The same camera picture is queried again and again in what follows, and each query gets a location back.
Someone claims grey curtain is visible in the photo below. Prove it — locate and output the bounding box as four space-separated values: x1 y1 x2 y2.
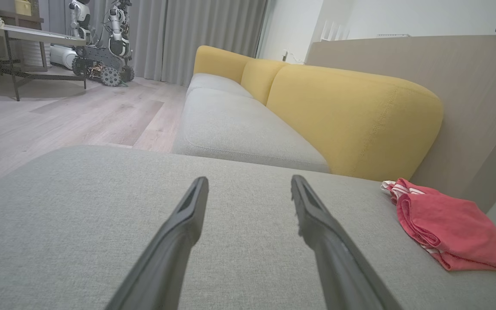
89 0 270 87

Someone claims red shorts white stripe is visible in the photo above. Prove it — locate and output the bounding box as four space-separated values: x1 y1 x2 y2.
418 243 496 273

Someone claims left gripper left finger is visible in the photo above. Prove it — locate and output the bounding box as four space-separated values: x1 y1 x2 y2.
104 177 209 310

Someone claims grey table with metal legs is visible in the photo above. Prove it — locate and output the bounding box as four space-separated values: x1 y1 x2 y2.
0 22 88 102

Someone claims small yellow sofa back cushion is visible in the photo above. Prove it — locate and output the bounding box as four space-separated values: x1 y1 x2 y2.
241 59 290 106
193 45 254 85

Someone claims long grey sofa seat cushion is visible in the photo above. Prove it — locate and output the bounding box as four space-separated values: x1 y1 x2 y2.
171 87 331 174

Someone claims short grey sofa seat cushion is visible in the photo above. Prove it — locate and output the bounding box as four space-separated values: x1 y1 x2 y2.
186 73 254 99

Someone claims red basketball jersey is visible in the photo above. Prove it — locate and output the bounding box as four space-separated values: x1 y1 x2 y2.
381 178 496 268

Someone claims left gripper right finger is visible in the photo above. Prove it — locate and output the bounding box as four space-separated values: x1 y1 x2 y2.
291 174 403 310

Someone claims white humanoid robot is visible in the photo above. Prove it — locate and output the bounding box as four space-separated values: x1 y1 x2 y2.
50 0 92 70

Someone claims large yellow sofa back cushion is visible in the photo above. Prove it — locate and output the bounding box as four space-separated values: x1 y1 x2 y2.
267 65 444 182

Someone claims grey robot on wheeled chassis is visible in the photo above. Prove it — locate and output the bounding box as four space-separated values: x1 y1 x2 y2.
72 0 136 87

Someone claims white wifi router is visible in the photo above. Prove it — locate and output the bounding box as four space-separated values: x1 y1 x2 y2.
319 19 351 42

